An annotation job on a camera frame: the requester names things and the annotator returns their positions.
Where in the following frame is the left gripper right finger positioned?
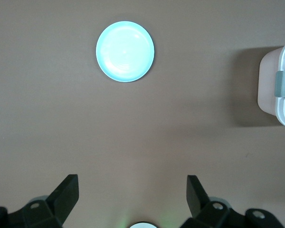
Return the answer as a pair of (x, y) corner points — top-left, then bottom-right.
(180, 175), (285, 228)

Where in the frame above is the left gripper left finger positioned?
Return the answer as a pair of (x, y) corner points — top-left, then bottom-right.
(0, 174), (80, 228)

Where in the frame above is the white lidded storage box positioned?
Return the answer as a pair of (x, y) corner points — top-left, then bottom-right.
(256, 37), (285, 130)

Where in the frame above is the grey box latch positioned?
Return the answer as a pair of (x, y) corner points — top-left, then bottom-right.
(275, 70), (285, 98)

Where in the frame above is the brown table mat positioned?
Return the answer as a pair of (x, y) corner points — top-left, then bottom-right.
(0, 0), (285, 228)

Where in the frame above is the light blue round plate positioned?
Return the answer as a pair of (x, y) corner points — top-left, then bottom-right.
(95, 20), (155, 83)

